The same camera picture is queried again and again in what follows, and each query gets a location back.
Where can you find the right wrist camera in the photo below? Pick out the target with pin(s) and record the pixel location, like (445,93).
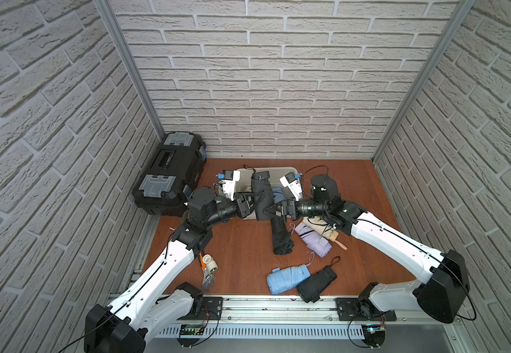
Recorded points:
(292,181)

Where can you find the beige umbrella right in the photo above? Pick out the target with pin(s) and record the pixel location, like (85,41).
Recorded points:
(324,229)

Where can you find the white pipe fitting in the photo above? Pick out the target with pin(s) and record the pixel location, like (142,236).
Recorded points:
(209,264)

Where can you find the right controller board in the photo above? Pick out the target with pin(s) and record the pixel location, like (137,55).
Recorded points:
(374,335)

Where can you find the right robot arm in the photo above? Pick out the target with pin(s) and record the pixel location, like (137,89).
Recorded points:
(441,283)

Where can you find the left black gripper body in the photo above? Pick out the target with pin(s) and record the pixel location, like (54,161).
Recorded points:
(244,205)

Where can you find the light blue umbrella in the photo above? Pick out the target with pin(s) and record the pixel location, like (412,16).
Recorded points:
(280,281)
(278,195)

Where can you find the aluminium front rail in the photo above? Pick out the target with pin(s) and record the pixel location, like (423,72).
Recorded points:
(244,309)

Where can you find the controller board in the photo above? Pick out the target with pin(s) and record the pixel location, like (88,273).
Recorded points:
(190,334)
(374,335)

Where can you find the white plastic storage box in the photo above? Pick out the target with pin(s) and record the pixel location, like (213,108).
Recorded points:
(244,185)

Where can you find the black umbrella front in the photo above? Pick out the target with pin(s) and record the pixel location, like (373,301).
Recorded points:
(310,289)

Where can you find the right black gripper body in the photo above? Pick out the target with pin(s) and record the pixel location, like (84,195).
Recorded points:
(291,204)

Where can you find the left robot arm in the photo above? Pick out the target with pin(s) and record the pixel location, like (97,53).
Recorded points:
(104,331)

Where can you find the lilac umbrella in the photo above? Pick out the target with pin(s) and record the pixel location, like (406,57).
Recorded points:
(314,241)

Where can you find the black plastic toolbox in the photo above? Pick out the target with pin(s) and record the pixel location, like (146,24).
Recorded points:
(170,176)

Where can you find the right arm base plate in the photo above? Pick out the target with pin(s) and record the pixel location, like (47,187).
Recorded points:
(356,309)

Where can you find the left controller board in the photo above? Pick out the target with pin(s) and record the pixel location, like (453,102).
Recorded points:
(190,334)

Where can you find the black umbrella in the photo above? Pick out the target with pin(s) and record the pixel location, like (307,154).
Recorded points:
(264,206)
(310,289)
(282,241)

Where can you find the light blue umbrella front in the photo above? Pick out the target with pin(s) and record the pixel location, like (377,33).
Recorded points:
(280,281)

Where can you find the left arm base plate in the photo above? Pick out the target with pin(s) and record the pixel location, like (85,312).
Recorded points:
(210,307)

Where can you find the orange handled adjustable wrench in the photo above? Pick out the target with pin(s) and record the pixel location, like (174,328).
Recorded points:
(208,277)

